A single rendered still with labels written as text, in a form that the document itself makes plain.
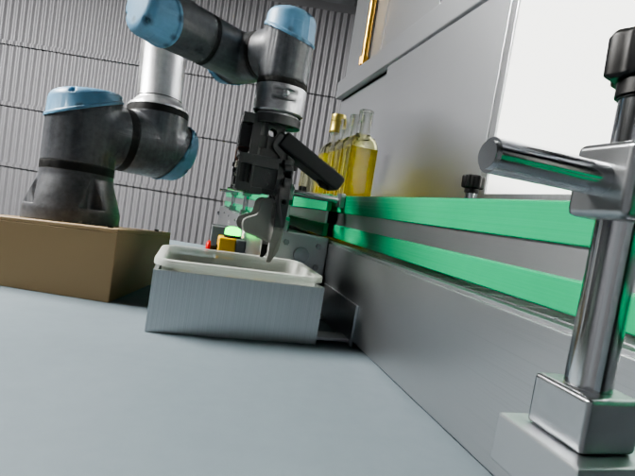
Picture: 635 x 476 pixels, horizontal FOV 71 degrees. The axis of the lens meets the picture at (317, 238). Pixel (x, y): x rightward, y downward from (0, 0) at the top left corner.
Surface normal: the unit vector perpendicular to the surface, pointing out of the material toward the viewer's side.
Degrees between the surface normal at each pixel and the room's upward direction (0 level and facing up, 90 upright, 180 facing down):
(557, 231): 90
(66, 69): 90
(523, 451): 90
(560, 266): 90
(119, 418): 0
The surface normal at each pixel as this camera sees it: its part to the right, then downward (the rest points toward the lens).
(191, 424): 0.16, -0.99
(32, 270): 0.00, 0.06
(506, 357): -0.95, -0.14
